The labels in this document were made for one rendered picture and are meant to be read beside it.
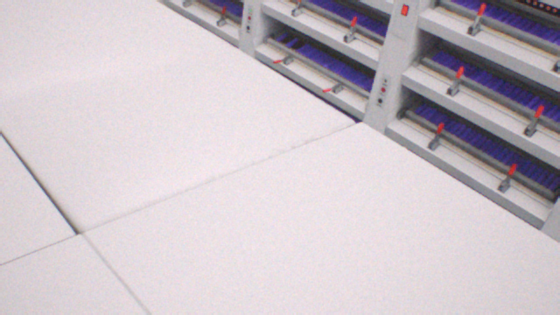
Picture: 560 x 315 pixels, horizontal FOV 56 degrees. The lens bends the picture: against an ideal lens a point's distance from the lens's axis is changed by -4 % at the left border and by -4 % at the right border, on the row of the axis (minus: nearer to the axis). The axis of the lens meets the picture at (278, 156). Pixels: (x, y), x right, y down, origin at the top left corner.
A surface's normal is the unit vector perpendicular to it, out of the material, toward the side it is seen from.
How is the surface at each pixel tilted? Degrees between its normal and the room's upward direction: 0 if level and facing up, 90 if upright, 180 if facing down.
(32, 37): 0
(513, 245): 0
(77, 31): 0
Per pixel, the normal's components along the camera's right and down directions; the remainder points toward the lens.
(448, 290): 0.15, -0.82
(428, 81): -0.10, -0.68
